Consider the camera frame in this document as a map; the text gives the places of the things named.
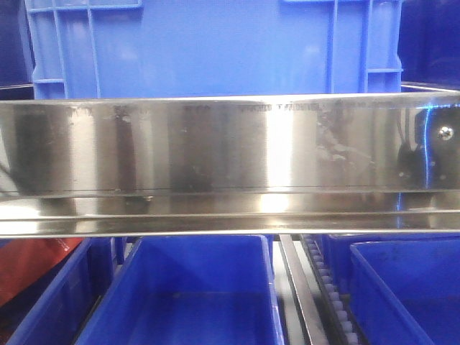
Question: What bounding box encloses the blue bin centre lower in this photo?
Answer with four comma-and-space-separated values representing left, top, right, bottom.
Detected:
77, 235, 284, 344

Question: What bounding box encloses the blue bin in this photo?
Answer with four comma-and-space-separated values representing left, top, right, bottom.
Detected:
349, 238, 460, 345
77, 235, 284, 344
1, 238, 117, 344

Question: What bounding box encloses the blue bin right lower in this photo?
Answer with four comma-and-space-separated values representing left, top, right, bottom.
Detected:
349, 238, 460, 345

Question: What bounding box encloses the blue bin left lower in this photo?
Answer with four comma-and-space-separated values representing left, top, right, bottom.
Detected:
1, 238, 117, 344

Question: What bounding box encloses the large light blue crate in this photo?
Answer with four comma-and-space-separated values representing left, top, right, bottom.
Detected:
25, 1, 402, 99

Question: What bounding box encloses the red object lower left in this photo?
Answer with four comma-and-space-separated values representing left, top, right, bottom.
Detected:
1, 237, 82, 305

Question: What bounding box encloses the stainless steel shelf rail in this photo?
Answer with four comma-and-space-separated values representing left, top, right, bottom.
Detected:
1, 90, 459, 238

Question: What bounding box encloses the steel roller track rail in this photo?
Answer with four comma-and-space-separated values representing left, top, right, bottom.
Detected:
273, 234, 367, 344

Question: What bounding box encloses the silver screw on rail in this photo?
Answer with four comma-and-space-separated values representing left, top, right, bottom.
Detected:
438, 126, 454, 141

